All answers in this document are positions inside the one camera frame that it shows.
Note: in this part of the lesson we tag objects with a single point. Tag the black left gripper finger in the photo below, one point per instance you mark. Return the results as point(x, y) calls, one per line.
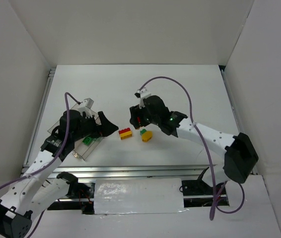
point(106, 128)
point(95, 135)

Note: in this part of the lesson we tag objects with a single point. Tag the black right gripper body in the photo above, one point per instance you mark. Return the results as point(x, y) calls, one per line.
point(135, 116)

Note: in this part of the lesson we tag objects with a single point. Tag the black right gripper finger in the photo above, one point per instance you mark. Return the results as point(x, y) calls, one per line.
point(134, 119)
point(145, 120)

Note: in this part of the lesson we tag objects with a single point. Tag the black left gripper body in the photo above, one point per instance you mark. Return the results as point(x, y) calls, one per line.
point(97, 127)

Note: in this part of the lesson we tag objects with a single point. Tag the green curved lego brick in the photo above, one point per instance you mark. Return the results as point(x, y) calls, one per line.
point(87, 140)

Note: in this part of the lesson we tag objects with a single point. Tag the green square lego brick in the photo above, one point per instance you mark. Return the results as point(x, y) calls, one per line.
point(143, 132)

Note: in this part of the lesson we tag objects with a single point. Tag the yellow oval lego brick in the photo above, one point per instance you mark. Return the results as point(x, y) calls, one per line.
point(147, 136)

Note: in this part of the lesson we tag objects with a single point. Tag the green sloped lego brick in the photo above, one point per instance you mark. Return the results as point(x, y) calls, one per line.
point(98, 138)

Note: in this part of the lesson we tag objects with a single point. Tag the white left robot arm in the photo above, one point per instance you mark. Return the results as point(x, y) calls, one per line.
point(28, 197)

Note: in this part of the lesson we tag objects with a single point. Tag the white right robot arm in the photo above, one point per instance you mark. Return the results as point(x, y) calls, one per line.
point(237, 151)

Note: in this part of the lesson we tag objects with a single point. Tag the clear bin near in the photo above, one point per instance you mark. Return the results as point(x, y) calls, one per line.
point(82, 151)

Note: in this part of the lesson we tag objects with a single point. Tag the clear bin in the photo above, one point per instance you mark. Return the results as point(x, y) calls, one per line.
point(82, 151)
point(83, 121)

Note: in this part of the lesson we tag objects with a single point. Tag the clear bin far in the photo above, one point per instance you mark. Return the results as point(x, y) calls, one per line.
point(83, 121)

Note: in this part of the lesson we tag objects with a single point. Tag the red rectangular lego brick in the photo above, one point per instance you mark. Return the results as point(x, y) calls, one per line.
point(124, 130)

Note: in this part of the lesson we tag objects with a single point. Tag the yellow rectangular lego brick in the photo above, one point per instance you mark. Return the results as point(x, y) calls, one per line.
point(126, 135)

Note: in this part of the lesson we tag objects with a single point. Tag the white taped cover plate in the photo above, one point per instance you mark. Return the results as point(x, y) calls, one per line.
point(138, 196)

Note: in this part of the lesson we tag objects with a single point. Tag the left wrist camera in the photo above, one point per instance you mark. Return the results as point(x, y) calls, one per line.
point(85, 108)

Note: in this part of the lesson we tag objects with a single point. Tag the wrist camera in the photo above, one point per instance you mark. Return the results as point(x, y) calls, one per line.
point(85, 108)
point(142, 94)

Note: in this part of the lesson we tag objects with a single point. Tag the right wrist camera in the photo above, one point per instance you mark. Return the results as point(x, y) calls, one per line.
point(142, 94)

